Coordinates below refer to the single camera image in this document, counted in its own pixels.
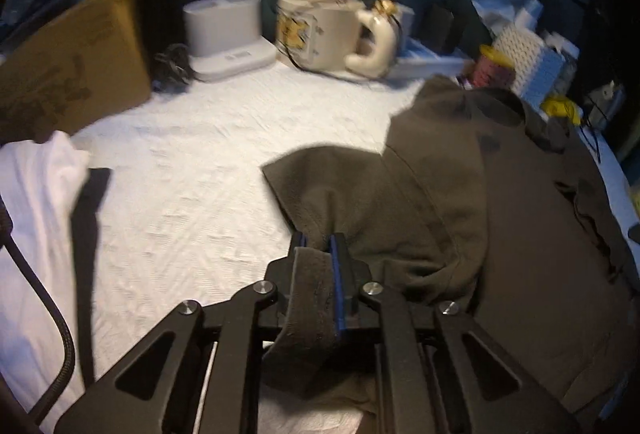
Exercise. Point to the brown cardboard box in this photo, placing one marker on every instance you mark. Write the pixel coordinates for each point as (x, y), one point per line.
(75, 63)

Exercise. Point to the white knit tissue box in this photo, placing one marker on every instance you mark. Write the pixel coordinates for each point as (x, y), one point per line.
(525, 58)

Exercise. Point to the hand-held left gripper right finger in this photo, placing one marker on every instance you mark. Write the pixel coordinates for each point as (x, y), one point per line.
(337, 289)

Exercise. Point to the white power strip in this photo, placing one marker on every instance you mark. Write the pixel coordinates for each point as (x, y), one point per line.
(425, 58)

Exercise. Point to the black power adapter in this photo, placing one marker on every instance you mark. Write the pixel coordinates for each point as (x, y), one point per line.
(437, 26)

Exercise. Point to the yellow snack packet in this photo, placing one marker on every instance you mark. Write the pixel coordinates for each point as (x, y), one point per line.
(560, 106)

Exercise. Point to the white textured tablecloth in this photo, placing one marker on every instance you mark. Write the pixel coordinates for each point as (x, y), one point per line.
(200, 174)

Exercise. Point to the white crumpled tissue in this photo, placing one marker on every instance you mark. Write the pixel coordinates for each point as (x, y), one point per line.
(500, 11)

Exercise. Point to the white charger plug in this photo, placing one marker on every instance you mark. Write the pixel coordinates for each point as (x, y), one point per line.
(406, 21)

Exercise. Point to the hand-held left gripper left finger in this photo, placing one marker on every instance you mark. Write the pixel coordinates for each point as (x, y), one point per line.
(300, 240)

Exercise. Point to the red jar yellow lid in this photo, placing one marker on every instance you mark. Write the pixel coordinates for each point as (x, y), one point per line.
(492, 71)

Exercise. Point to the olive printed t-shirt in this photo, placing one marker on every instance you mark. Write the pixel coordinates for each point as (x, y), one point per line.
(450, 194)

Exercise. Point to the cream printed mug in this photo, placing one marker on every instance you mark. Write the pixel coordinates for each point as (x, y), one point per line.
(325, 33)

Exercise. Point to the white folded cloth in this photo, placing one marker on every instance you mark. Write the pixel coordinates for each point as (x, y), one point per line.
(35, 214)

